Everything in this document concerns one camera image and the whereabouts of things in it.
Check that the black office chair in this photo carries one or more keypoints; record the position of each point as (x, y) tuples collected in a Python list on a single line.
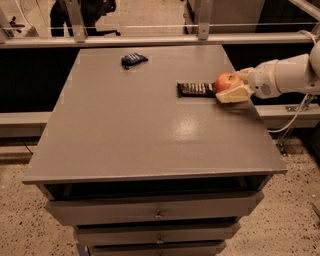
[(91, 11)]

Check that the red apple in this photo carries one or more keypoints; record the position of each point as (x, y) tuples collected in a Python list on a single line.
[(225, 81)]

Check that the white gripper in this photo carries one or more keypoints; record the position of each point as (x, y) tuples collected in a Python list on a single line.
[(262, 80)]

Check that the black rxbar chocolate bar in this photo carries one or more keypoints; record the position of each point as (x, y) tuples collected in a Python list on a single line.
[(195, 89)]

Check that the grey drawer cabinet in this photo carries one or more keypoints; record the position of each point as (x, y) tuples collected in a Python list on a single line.
[(125, 133)]

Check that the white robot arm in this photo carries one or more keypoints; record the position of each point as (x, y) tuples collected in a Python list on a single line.
[(299, 74)]

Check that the middle grey drawer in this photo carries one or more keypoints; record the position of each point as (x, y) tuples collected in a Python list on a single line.
[(156, 234)]

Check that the grey drawer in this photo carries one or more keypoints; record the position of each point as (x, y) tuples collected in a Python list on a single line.
[(202, 248), (154, 208), (156, 234)]

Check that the top grey drawer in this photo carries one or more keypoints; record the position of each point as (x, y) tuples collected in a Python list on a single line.
[(154, 208)]

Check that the blue snack packet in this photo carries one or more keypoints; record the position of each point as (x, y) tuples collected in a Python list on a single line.
[(131, 60)]

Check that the bottom grey drawer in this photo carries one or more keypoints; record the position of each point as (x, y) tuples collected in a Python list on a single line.
[(202, 248)]

